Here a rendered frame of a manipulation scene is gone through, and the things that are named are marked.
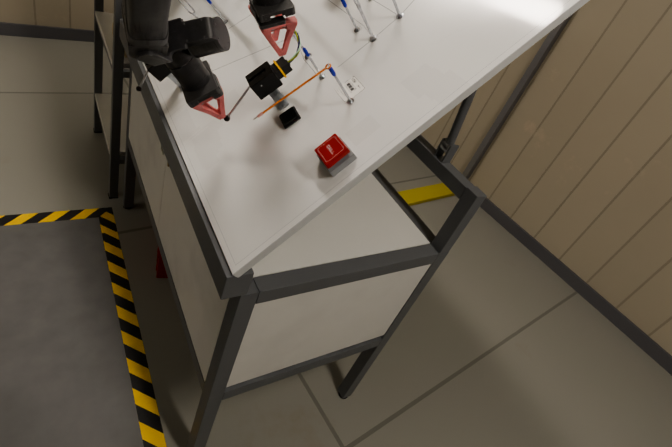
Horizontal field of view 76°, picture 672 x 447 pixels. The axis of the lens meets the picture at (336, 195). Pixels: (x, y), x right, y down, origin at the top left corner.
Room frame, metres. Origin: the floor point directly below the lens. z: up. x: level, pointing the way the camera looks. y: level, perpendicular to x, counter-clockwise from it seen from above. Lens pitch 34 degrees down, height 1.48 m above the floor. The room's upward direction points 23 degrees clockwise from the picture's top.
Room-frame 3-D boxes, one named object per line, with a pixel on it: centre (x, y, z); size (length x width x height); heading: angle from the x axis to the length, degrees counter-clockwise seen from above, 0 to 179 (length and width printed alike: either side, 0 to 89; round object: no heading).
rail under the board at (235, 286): (0.97, 0.51, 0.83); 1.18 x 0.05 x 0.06; 43
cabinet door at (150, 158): (1.18, 0.68, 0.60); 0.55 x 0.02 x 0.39; 43
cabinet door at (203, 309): (0.78, 0.30, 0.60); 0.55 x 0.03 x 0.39; 43
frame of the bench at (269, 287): (1.18, 0.28, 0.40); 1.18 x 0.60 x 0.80; 43
